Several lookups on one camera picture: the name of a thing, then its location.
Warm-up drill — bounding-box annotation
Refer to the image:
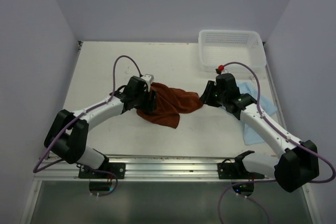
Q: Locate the rust brown towel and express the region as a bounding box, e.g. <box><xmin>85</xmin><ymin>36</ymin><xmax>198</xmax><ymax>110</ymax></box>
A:
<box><xmin>137</xmin><ymin>82</ymin><xmax>203</xmax><ymax>129</ymax></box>

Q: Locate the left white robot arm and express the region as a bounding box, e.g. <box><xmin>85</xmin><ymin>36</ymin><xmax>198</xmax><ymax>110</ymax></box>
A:
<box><xmin>44</xmin><ymin>74</ymin><xmax>156</xmax><ymax>178</ymax></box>

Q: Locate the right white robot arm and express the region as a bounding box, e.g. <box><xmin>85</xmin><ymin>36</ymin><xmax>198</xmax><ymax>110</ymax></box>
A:
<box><xmin>200</xmin><ymin>73</ymin><xmax>319</xmax><ymax>193</ymax></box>

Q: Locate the white plastic basket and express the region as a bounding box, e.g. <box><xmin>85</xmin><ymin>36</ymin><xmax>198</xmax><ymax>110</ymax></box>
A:
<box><xmin>198</xmin><ymin>30</ymin><xmax>267</xmax><ymax>72</ymax></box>

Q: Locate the light blue towel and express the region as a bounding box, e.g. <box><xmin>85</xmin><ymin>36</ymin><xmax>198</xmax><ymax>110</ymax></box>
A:
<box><xmin>237</xmin><ymin>82</ymin><xmax>280</xmax><ymax>147</ymax></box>

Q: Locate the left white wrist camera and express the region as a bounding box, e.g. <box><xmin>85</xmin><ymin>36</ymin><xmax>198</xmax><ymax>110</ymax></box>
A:
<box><xmin>141</xmin><ymin>74</ymin><xmax>154</xmax><ymax>90</ymax></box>

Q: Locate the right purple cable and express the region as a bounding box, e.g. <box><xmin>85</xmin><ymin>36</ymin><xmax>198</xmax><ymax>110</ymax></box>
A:
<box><xmin>216</xmin><ymin>62</ymin><xmax>336</xmax><ymax>224</ymax></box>

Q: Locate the purple cable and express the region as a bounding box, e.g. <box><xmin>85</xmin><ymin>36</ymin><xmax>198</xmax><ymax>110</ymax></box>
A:
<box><xmin>33</xmin><ymin>55</ymin><xmax>144</xmax><ymax>198</ymax></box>
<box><xmin>216</xmin><ymin>62</ymin><xmax>336</xmax><ymax>224</ymax></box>

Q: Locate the aluminium mounting rail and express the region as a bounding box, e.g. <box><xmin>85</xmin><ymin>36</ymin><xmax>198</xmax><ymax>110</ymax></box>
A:
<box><xmin>34</xmin><ymin>155</ymin><xmax>274</xmax><ymax>183</ymax></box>

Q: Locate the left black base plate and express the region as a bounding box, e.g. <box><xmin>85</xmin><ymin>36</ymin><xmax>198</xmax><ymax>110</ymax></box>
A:
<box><xmin>78</xmin><ymin>162</ymin><xmax>126</xmax><ymax>179</ymax></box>

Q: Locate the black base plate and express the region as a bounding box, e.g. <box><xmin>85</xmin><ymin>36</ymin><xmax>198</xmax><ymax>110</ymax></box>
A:
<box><xmin>78</xmin><ymin>162</ymin><xmax>126</xmax><ymax>179</ymax></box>
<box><xmin>217</xmin><ymin>159</ymin><xmax>265</xmax><ymax>179</ymax></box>

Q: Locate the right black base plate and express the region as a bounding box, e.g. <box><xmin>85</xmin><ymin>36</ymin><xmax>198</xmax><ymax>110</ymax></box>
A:
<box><xmin>217</xmin><ymin>159</ymin><xmax>265</xmax><ymax>179</ymax></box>

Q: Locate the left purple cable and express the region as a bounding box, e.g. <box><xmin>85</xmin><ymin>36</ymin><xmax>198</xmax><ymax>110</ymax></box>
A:
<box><xmin>33</xmin><ymin>55</ymin><xmax>144</xmax><ymax>198</ymax></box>

